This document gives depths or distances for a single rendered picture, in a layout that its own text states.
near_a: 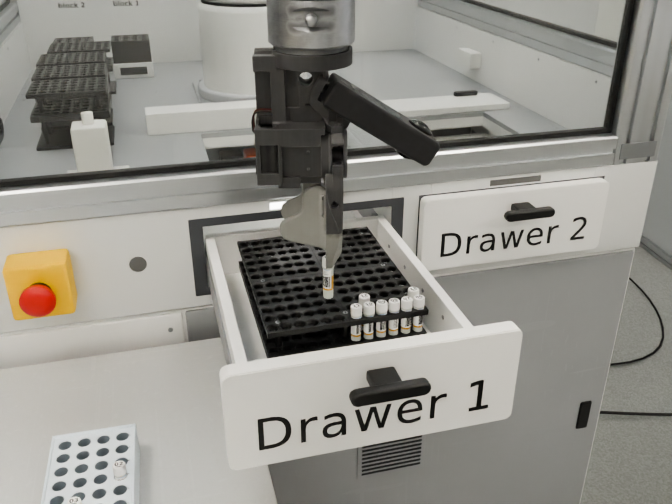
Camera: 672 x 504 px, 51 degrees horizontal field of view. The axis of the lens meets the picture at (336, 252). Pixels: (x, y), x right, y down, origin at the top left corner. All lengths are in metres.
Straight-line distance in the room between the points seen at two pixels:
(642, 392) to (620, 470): 0.36
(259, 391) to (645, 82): 0.72
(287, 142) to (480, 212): 0.45
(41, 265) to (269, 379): 0.37
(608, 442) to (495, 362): 1.38
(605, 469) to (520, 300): 0.92
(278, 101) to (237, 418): 0.28
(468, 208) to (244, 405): 0.48
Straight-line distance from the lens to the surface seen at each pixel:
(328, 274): 0.70
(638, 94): 1.10
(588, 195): 1.09
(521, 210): 1.00
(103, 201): 0.91
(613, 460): 2.02
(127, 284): 0.95
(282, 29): 0.60
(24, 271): 0.90
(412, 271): 0.87
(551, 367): 1.25
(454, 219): 0.99
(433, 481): 1.30
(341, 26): 0.60
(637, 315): 2.66
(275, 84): 0.62
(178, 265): 0.94
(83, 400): 0.91
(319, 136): 0.62
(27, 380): 0.97
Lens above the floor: 1.30
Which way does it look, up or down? 27 degrees down
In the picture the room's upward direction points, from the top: straight up
